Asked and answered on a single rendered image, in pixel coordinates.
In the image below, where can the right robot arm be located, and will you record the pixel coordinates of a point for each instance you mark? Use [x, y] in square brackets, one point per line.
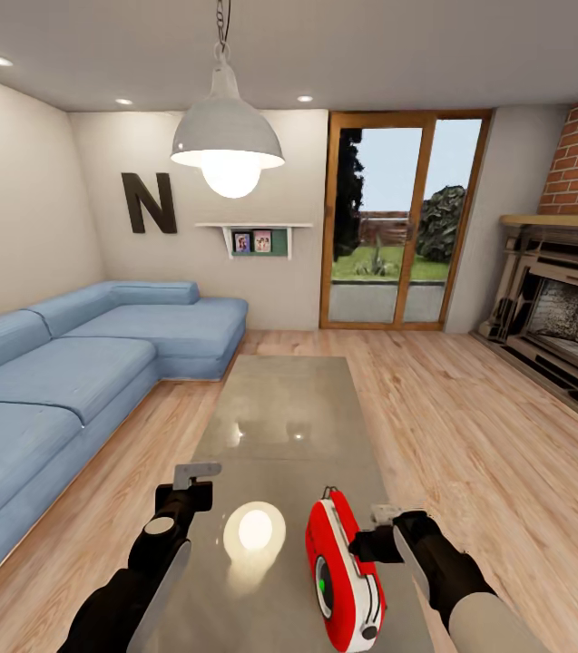
[477, 620]

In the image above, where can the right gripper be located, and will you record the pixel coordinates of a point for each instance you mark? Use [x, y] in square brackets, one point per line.
[369, 546]

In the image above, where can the sofa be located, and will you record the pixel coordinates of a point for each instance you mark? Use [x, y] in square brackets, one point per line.
[73, 369]

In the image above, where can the coffee table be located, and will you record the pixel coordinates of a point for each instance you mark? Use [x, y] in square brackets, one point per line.
[285, 429]

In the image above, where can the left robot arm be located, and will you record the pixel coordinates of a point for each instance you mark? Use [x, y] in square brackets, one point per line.
[120, 616]

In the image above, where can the shelf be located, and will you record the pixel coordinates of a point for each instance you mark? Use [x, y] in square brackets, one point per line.
[281, 236]

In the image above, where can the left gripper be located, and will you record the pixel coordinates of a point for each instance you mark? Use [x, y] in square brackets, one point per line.
[198, 497]

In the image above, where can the radio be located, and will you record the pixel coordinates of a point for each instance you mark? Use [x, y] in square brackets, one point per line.
[349, 593]

